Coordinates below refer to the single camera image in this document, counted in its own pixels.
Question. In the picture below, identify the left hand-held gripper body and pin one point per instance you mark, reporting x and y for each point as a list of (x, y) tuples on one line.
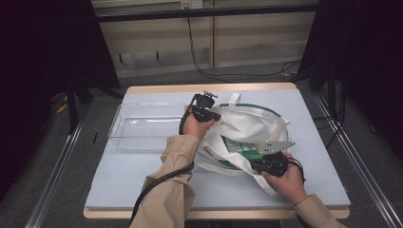
[(202, 106)]

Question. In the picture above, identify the wooden table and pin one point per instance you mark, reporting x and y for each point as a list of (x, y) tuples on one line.
[(158, 88)]

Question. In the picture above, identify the light blue table mat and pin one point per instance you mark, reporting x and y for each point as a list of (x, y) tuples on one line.
[(111, 177)]

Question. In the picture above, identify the black curtain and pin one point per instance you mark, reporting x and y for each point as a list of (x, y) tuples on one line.
[(38, 79), (364, 47)]

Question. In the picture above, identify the pale green packet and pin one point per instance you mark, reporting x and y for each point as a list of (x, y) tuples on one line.
[(233, 145)]

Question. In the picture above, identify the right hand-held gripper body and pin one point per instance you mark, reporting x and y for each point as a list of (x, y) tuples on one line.
[(274, 163)]

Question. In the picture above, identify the aluminium floor rail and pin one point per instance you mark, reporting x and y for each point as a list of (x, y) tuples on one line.
[(377, 190), (53, 177)]

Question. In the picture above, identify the white wall power outlet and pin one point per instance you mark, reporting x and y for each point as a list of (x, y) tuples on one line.
[(191, 3)]

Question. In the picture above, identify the white patterned canvas tote bag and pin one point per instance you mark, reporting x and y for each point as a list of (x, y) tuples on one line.
[(247, 123)]

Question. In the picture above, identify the person's right hand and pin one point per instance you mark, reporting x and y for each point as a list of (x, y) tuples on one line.
[(290, 183)]

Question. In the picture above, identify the black horizontal metal bar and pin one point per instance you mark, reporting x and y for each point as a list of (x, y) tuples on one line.
[(206, 12)]

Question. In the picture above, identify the clear plastic container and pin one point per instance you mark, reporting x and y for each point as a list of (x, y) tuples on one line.
[(142, 125)]

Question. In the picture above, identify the person's left hand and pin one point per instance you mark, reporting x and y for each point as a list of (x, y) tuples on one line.
[(195, 126)]

